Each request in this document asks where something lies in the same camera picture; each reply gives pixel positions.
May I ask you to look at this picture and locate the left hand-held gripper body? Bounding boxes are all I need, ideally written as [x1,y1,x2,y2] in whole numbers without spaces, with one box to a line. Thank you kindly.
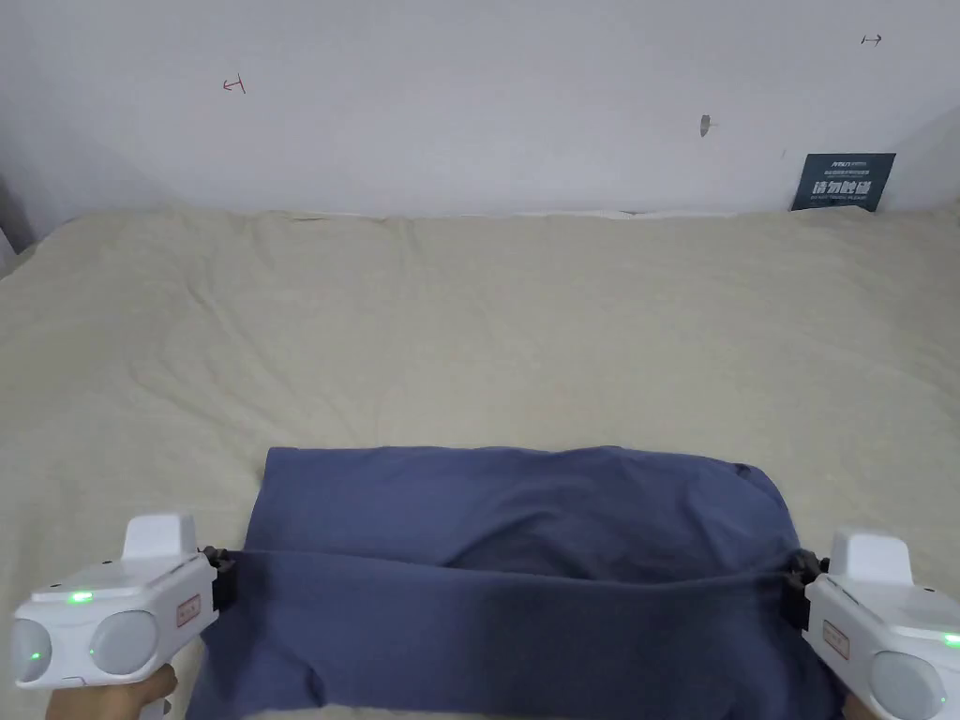
[10,512,241,720]

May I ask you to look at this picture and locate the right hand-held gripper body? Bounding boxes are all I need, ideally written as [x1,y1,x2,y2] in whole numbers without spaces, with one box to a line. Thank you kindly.
[779,527,960,720]

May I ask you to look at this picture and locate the dark blue shirt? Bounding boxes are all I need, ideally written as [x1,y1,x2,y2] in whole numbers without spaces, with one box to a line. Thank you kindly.
[183,445,847,720]

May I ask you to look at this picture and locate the person's left hand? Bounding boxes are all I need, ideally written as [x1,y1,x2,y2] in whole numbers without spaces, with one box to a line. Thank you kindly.
[44,663,181,720]

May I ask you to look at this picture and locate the bed with beige sheet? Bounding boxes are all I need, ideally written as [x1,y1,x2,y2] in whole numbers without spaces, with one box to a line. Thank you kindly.
[0,208,960,720]

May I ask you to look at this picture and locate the dark blue printed sign card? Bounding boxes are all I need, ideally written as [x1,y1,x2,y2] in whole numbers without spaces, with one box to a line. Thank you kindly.
[787,152,898,214]

